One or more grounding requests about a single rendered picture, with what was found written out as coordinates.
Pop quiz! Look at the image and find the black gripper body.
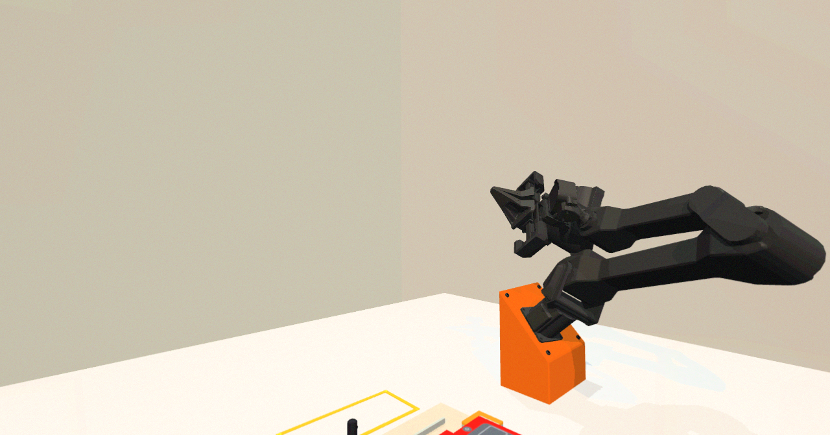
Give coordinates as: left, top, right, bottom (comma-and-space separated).
514, 171, 573, 258

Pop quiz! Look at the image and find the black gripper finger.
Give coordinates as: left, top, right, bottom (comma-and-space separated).
490, 188, 535, 229
492, 186, 534, 200

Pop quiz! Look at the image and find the yellow rectangular outline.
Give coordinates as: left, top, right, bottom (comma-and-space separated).
277, 390, 420, 435

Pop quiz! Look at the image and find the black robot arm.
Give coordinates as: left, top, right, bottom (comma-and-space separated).
520, 179, 826, 343

